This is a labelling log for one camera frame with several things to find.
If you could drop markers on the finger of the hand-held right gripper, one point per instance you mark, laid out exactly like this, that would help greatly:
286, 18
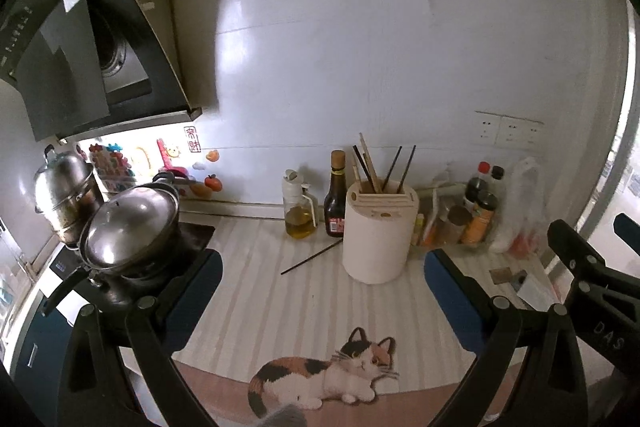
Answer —
575, 252

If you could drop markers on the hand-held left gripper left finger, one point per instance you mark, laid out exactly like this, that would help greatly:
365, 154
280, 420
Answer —
200, 287

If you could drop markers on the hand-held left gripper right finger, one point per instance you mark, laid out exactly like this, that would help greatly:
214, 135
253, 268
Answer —
450, 297

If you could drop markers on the white utensil holder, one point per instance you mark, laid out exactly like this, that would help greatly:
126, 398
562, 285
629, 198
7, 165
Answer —
375, 237

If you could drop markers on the black gas stove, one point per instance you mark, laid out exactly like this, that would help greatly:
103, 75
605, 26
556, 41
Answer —
192, 234

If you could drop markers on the small brown card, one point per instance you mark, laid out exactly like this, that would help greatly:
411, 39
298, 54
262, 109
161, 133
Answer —
500, 275

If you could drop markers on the clear seasoning rack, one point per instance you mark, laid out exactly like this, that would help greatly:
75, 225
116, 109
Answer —
440, 227

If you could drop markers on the clear plastic bag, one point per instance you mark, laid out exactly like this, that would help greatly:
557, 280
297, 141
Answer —
520, 207

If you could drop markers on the brown lid seasoning jar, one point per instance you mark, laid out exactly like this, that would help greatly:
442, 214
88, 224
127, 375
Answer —
457, 222

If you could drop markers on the striped cat print mat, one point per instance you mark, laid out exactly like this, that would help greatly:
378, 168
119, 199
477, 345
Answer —
280, 307

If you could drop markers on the orange label seasoning bottle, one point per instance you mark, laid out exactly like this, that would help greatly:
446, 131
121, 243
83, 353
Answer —
480, 219

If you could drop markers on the steel lidded wok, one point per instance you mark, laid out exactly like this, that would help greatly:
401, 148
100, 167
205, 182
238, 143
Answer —
127, 227

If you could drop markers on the black cap sauce bottle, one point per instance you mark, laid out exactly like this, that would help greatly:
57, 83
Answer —
497, 179

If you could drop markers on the red cap sauce bottle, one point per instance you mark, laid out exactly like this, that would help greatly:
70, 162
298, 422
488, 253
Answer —
477, 184

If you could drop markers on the clear cooking oil bottle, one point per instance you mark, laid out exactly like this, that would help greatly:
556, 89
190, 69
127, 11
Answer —
299, 217

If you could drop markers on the pink plastic holder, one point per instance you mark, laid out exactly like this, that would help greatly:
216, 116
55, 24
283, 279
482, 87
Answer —
170, 162

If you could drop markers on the dark soy sauce bottle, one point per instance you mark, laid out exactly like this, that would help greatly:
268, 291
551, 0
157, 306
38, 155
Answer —
335, 207

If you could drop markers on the steel steamer pot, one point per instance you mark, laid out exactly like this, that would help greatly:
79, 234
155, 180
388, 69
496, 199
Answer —
65, 192

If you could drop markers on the teal kitchen cabinet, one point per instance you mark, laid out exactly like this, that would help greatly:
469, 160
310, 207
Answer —
35, 357

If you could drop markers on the black range hood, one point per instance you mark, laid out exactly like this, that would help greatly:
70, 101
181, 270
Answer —
75, 57

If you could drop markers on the orange persimmon wall sticker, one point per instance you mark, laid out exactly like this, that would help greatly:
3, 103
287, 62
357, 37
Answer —
213, 155
213, 182

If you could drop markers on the white wall socket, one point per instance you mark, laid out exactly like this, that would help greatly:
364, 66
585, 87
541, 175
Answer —
520, 133
486, 128

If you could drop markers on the red stamp wall sticker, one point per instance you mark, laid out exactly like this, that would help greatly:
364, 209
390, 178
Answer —
191, 139

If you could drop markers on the colourful cartoon wall stickers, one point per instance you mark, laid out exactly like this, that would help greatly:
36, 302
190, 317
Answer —
112, 162

